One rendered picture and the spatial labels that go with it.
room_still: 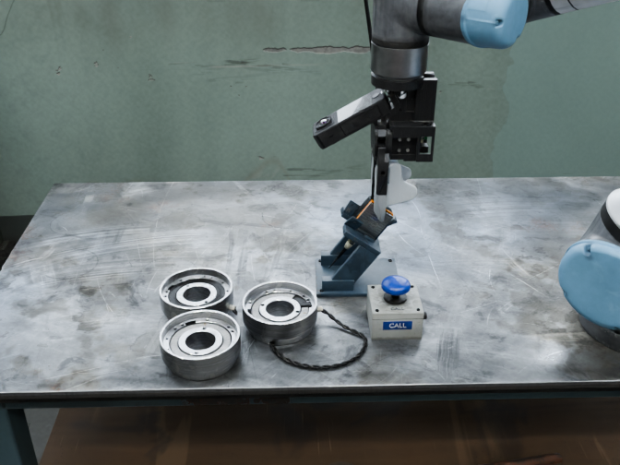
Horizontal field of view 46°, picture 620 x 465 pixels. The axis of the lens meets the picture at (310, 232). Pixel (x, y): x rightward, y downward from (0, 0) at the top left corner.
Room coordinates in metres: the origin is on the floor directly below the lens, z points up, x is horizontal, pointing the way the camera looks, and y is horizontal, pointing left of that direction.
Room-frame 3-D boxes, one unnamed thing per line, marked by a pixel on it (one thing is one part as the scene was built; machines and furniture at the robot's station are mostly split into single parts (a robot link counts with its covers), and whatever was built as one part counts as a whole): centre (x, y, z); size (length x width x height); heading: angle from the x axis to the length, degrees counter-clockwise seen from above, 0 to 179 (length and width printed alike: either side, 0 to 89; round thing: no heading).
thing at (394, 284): (0.83, -0.12, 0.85); 0.04 x 0.04 x 0.05
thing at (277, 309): (0.83, 0.04, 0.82); 0.10 x 0.10 x 0.04
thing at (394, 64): (0.96, -0.12, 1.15); 0.08 x 0.08 x 0.05
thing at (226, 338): (0.76, 0.14, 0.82); 0.08 x 0.08 x 0.02
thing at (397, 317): (0.83, -0.12, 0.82); 0.08 x 0.07 x 0.05; 92
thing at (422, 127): (0.95, -0.13, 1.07); 0.09 x 0.08 x 0.12; 91
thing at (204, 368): (0.76, 0.14, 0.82); 0.10 x 0.10 x 0.04
